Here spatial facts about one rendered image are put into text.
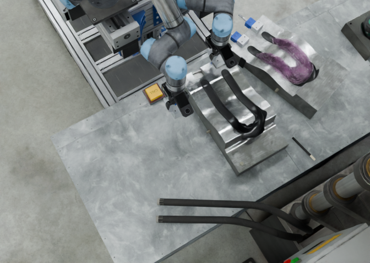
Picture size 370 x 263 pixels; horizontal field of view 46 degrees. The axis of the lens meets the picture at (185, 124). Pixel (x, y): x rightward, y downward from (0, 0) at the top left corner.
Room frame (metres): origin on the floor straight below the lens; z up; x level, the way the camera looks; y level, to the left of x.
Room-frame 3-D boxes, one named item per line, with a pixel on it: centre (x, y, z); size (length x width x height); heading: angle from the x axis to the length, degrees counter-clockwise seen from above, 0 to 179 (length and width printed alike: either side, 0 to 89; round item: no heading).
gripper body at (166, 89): (0.74, 0.06, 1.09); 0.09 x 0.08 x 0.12; 37
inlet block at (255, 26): (1.25, -0.25, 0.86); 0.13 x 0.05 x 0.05; 54
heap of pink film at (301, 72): (1.05, -0.44, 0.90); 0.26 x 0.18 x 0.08; 54
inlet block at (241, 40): (1.16, -0.19, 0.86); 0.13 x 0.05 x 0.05; 54
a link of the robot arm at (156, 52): (0.81, 0.12, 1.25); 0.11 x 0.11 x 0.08; 53
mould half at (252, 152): (0.77, -0.21, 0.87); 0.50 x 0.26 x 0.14; 37
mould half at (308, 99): (1.05, -0.44, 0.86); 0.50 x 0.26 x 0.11; 54
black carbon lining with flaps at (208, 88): (0.79, -0.21, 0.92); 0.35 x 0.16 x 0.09; 37
